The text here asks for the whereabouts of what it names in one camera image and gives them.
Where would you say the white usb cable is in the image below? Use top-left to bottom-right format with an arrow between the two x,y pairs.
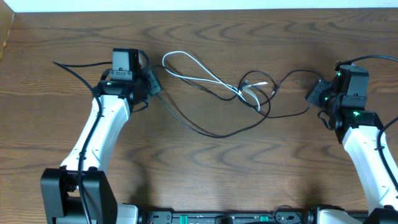
162,50 -> 269,112

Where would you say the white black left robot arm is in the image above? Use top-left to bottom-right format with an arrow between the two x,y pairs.
40,71 -> 162,223

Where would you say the black usb cable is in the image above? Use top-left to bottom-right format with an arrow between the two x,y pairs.
149,64 -> 271,139

